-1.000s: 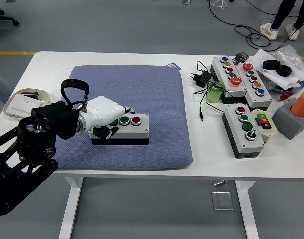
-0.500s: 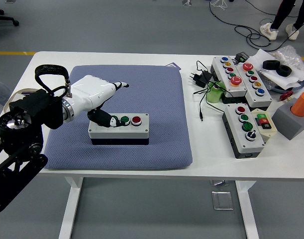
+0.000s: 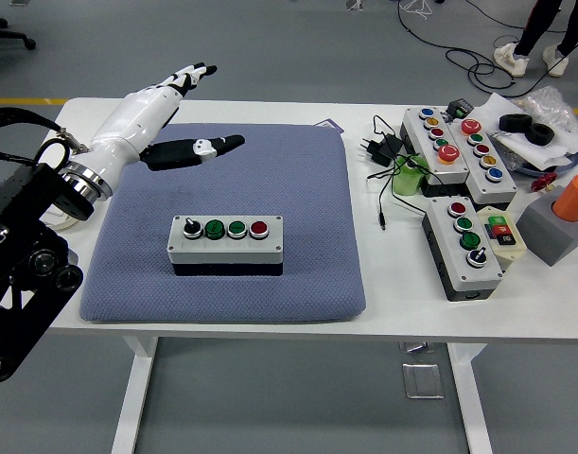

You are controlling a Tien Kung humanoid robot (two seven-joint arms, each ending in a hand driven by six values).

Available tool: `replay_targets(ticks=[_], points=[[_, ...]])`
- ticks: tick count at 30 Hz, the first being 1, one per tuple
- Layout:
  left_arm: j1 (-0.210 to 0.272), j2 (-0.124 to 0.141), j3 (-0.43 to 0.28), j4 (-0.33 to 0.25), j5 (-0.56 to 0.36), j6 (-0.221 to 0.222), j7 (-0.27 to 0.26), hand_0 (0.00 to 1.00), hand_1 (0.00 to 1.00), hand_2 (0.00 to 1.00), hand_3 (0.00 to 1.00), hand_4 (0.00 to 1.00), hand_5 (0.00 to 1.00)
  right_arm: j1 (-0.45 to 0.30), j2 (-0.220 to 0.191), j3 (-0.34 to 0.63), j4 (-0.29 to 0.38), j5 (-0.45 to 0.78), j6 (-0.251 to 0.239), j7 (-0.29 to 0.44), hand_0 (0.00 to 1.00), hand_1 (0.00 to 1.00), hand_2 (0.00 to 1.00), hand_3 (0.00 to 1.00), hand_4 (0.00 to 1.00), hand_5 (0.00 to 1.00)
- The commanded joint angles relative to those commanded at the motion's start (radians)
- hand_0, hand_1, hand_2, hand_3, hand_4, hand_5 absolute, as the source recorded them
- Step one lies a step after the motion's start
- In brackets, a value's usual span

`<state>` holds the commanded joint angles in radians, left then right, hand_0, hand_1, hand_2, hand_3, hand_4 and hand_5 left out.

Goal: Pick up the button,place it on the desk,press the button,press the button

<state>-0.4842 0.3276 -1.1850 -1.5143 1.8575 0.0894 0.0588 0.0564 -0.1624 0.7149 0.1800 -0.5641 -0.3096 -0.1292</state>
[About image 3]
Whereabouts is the metal floor socket plate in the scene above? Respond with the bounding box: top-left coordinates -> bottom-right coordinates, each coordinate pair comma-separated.
401,361 -> 446,401

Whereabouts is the black foam ring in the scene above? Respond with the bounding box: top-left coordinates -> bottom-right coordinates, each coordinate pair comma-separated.
499,113 -> 532,133
526,122 -> 557,147

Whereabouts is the small black terminal module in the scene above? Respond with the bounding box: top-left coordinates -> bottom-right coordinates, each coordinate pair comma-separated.
445,97 -> 475,119

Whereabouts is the grey four-button control box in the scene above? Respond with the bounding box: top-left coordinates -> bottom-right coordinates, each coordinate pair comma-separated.
166,215 -> 285,278

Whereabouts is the white foam sheet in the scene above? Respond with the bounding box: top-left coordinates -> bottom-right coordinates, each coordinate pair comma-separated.
467,92 -> 578,171

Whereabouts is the small metal floor plate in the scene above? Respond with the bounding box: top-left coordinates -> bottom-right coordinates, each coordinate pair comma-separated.
399,340 -> 436,355

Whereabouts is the five-button box orange-ringed mushroom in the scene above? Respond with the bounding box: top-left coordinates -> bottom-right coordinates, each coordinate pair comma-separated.
400,107 -> 471,198

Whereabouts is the blue-rimmed round plate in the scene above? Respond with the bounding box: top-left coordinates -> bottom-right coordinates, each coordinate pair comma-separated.
499,141 -> 578,180

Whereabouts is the white table leg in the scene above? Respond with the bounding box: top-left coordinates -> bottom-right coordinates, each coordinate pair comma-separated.
447,342 -> 494,454
111,335 -> 160,454

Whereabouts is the beige green red switch box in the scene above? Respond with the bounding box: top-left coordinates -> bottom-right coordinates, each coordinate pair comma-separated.
476,206 -> 528,273

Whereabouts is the four-button box with selector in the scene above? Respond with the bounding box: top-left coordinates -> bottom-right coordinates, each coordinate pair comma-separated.
421,196 -> 504,303

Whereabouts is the black power adapter plug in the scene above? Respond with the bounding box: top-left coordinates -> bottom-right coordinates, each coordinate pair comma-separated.
361,133 -> 403,166

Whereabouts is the green plastic cylinder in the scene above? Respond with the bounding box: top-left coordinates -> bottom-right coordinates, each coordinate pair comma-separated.
392,154 -> 430,196

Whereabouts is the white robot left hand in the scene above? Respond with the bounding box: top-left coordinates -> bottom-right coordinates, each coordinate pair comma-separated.
87,61 -> 246,183

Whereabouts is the white floor cable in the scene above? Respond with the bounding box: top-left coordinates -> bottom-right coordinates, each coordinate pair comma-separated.
400,0 -> 434,23

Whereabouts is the orange cylinder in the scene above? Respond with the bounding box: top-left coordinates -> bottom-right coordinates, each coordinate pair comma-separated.
552,173 -> 578,224

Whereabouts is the black office chair base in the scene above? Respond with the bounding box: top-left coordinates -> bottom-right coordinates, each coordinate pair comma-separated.
0,12 -> 37,51

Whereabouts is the grey block holder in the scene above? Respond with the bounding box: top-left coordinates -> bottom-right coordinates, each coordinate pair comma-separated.
516,183 -> 578,267

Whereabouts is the person in white shoes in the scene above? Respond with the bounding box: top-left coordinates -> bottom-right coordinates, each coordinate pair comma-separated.
494,0 -> 578,79

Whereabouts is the black floor cable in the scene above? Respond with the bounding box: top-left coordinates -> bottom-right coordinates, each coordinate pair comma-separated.
396,0 -> 573,98

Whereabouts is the blue-grey textured mat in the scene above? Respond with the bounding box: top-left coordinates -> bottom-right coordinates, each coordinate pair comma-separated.
79,123 -> 368,325

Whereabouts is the clear bubble wrap bag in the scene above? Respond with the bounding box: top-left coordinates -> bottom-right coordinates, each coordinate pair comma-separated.
513,86 -> 578,138

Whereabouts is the five-button box red mushroom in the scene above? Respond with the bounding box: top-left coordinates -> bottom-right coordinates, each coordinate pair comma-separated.
447,117 -> 519,205

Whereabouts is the black adapter cord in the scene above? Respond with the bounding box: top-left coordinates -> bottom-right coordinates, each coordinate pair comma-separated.
367,114 -> 429,232

